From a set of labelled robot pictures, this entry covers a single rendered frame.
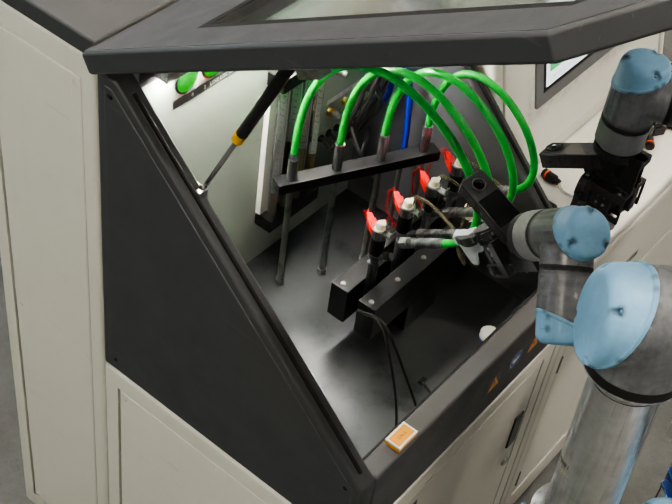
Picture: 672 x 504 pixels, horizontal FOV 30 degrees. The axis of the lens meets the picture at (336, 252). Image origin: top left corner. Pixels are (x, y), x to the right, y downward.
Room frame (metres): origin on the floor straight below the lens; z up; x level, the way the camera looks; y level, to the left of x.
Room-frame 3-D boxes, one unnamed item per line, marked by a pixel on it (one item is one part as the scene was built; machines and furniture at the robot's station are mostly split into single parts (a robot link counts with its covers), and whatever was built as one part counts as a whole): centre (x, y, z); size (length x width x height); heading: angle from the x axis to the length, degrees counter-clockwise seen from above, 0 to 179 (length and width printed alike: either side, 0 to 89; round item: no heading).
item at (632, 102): (1.51, -0.40, 1.53); 0.09 x 0.08 x 0.11; 83
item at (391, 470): (1.45, -0.27, 0.87); 0.62 x 0.04 x 0.16; 147
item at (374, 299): (1.68, -0.13, 0.91); 0.34 x 0.10 x 0.15; 147
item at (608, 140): (1.51, -0.40, 1.45); 0.08 x 0.08 x 0.05
